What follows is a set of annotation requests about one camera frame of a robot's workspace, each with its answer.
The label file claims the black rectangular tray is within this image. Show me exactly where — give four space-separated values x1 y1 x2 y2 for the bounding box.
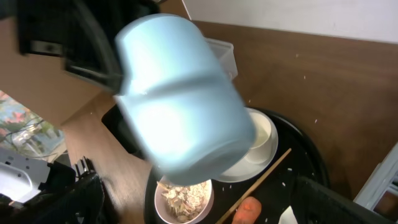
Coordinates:
101 105 145 160

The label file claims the white plastic fork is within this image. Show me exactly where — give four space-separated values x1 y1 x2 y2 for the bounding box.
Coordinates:
278 206 298 224

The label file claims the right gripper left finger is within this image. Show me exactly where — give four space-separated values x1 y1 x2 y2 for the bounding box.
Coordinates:
16 0 159 93

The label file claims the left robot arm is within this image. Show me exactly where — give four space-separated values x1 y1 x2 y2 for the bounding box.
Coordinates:
1 157 119 224

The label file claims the grey dishwasher rack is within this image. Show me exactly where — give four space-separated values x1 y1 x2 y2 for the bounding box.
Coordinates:
354 144 397 211

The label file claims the pink bowl with food scraps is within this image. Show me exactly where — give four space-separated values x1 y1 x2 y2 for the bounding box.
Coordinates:
154 177 214 224

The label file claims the light blue cup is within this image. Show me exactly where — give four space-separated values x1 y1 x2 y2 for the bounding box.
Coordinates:
115 14 255 185

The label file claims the grey round plate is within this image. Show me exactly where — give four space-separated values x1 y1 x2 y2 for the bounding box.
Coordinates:
216 109 279 183

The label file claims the white paper cup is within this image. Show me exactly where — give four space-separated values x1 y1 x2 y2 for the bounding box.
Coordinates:
245 109 272 164

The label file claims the clear plastic bin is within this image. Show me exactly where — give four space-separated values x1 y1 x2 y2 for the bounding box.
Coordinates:
206 38 238 80

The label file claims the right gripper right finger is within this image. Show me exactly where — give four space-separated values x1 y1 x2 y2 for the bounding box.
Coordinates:
290 177 394 224

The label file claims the round black serving tray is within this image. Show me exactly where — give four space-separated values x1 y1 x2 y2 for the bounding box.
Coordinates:
143 107 330 224

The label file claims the orange carrot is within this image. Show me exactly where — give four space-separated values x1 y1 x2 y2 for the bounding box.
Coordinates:
232 197 262 224

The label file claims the wooden chopstick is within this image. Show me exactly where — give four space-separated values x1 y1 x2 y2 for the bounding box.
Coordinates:
216 148 292 224

